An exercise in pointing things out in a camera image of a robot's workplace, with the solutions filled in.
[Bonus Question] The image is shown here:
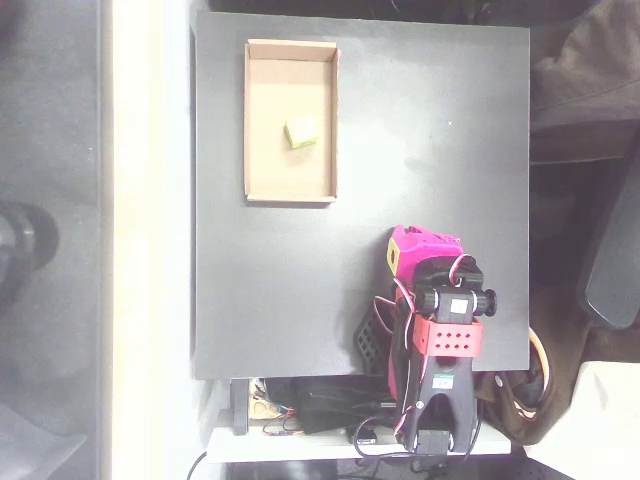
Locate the green cube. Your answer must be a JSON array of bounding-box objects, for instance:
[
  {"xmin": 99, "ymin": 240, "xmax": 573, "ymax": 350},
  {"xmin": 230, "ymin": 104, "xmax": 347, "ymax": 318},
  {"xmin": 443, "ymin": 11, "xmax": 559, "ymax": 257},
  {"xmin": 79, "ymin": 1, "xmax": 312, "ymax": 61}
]
[{"xmin": 283, "ymin": 116, "xmax": 320, "ymax": 150}]

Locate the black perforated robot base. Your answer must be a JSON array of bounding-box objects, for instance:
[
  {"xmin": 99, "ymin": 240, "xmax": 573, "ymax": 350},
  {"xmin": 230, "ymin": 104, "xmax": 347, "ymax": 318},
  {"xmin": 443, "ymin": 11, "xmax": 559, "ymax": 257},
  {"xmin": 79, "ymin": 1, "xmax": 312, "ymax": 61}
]
[{"xmin": 352, "ymin": 304, "xmax": 396, "ymax": 376}]

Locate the small black connector box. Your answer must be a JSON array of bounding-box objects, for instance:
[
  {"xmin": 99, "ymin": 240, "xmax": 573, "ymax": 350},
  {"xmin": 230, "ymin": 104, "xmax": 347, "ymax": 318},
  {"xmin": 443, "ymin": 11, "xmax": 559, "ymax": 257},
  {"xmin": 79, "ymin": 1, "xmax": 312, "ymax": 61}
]
[{"xmin": 347, "ymin": 422, "xmax": 379, "ymax": 446}]

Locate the brown jacket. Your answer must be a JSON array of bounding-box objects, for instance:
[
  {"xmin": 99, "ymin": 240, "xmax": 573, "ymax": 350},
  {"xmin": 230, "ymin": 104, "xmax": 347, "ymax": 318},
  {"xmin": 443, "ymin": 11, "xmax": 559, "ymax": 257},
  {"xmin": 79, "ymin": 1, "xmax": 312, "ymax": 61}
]
[{"xmin": 472, "ymin": 319, "xmax": 584, "ymax": 447}]

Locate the black office chair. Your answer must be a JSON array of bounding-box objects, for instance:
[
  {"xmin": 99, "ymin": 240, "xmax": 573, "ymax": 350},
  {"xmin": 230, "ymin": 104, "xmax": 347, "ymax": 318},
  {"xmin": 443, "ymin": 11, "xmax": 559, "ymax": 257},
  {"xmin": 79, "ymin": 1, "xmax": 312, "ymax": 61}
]
[{"xmin": 577, "ymin": 149, "xmax": 640, "ymax": 330}]

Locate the small wooden plate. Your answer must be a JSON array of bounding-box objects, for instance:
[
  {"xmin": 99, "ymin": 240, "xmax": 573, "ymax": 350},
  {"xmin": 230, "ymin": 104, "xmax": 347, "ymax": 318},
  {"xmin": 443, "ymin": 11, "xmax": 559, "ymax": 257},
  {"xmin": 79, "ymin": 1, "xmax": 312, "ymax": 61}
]
[{"xmin": 248, "ymin": 392, "xmax": 281, "ymax": 421}]

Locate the open cardboard box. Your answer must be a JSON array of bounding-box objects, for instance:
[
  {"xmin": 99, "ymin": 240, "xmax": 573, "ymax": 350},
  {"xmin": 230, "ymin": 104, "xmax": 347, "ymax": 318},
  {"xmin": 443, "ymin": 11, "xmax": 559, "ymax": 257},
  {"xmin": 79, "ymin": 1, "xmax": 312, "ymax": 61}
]
[{"xmin": 243, "ymin": 38, "xmax": 341, "ymax": 205}]

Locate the black table clamp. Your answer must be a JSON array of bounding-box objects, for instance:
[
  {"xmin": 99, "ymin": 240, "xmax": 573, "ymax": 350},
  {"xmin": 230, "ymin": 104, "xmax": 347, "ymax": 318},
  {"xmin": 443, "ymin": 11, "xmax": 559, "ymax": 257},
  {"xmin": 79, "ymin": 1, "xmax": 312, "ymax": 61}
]
[{"xmin": 230, "ymin": 378, "xmax": 250, "ymax": 437}]

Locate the white shelf board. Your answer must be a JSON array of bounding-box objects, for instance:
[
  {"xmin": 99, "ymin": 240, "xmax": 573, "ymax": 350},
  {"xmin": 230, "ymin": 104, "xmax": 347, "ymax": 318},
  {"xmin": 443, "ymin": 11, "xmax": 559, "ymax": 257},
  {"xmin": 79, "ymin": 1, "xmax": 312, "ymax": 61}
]
[{"xmin": 205, "ymin": 422, "xmax": 512, "ymax": 465}]

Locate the white cloth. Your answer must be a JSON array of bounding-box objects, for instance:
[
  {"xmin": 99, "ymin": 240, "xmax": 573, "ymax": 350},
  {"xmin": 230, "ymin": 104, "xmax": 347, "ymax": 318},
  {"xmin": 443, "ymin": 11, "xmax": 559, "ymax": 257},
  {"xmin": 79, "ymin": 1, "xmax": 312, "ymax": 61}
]
[{"xmin": 524, "ymin": 359, "xmax": 640, "ymax": 480}]

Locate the black power adapter cable bundle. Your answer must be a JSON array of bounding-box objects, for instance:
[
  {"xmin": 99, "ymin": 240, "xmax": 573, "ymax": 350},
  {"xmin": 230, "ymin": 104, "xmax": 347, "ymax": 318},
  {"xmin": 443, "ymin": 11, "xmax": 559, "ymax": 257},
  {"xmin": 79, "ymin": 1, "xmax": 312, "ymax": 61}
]
[{"xmin": 294, "ymin": 378, "xmax": 401, "ymax": 435}]

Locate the looped black cable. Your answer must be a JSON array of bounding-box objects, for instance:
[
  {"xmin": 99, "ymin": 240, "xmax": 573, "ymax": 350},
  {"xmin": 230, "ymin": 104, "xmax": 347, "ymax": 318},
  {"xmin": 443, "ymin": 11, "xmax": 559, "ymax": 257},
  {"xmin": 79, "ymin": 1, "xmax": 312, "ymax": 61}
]
[{"xmin": 353, "ymin": 417, "xmax": 416, "ymax": 459}]

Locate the black floor cable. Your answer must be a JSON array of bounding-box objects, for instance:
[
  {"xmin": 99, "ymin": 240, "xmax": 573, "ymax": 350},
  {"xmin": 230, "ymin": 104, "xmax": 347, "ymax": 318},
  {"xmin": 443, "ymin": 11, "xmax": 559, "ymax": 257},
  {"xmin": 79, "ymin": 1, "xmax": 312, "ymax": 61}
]
[{"xmin": 185, "ymin": 449, "xmax": 209, "ymax": 480}]

